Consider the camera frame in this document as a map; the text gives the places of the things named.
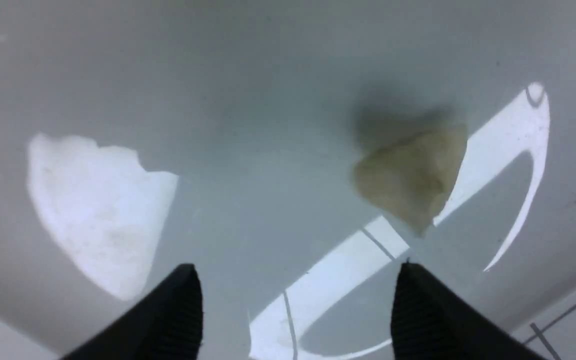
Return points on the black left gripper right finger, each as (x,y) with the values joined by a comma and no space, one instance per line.
(430,322)

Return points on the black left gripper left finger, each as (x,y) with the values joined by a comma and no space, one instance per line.
(167,324)

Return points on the white dumpling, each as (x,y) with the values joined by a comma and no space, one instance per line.
(413,178)

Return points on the white square ceramic plate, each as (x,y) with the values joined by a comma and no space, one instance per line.
(262,109)

